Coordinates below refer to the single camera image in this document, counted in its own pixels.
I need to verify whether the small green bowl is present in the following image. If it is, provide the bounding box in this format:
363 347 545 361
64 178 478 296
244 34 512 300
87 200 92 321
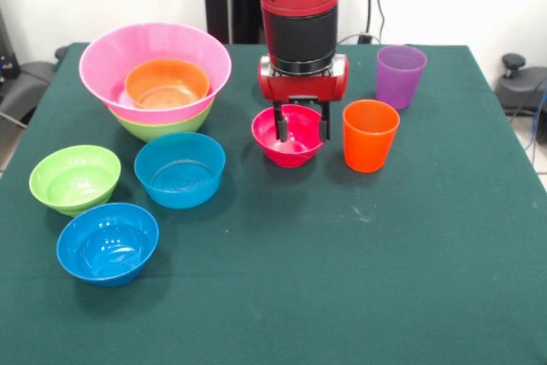
28 144 122 218

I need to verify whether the orange bowl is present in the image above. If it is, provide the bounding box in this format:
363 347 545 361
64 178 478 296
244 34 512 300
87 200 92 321
124 58 211 110

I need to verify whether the black and grey equipment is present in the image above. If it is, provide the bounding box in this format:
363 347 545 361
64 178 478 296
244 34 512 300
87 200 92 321
0 5 59 127

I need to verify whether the dark green tablecloth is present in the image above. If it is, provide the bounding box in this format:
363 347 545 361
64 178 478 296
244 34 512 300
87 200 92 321
0 42 547 365

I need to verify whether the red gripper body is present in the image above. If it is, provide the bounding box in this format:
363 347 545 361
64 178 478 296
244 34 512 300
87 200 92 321
257 53 350 103

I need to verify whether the wide light blue bowl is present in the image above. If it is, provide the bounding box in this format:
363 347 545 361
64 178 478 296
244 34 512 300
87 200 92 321
133 132 226 210

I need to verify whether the small red bowl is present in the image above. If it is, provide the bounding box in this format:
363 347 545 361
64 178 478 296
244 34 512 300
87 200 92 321
250 103 324 168

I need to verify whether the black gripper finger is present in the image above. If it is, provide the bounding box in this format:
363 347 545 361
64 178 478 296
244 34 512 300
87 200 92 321
272 101 291 144
317 101 332 142

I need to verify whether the purple cup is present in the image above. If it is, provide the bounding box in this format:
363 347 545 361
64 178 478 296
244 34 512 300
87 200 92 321
375 44 428 110

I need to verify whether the large green bowl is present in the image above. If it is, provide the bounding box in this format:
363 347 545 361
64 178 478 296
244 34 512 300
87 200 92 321
107 99 215 144

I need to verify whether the large pink bowl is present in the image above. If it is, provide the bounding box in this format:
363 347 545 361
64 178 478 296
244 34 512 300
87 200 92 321
78 21 232 126

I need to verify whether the orange cup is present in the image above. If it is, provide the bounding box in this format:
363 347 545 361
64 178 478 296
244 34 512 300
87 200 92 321
342 99 401 174

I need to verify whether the black equipment with knob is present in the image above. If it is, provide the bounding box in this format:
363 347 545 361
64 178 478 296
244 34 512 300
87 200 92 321
495 53 547 146

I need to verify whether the dark blue bowl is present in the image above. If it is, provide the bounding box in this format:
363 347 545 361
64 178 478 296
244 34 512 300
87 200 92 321
56 203 160 288

